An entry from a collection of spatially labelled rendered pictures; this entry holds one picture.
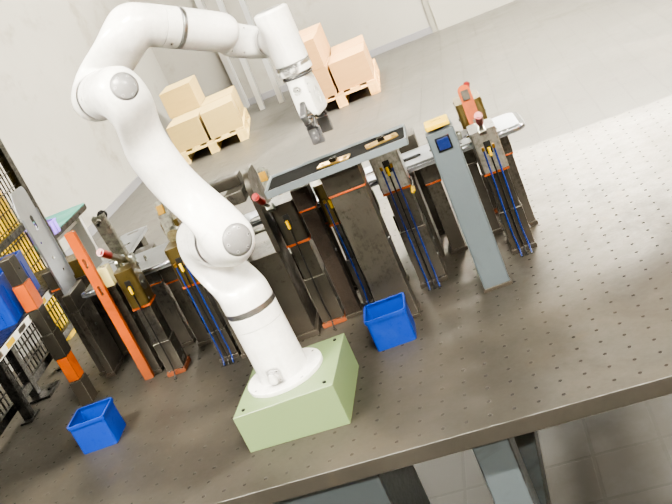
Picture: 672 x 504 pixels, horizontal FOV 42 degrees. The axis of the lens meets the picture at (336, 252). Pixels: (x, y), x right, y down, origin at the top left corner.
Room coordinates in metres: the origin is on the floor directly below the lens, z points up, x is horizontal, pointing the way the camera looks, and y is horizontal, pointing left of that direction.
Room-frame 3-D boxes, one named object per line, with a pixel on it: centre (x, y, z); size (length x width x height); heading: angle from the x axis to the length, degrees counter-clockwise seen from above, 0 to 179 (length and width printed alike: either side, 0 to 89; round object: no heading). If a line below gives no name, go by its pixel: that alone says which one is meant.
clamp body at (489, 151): (2.19, -0.47, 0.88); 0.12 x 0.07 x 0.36; 170
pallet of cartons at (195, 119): (9.62, 0.68, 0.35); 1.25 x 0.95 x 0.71; 165
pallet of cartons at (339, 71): (9.09, -0.76, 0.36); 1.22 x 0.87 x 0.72; 165
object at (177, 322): (2.56, 0.55, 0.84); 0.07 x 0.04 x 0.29; 80
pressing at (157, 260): (2.48, 0.05, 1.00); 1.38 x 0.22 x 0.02; 80
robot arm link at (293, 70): (2.09, -0.09, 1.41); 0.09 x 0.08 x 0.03; 159
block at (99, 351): (2.62, 0.79, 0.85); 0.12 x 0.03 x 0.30; 170
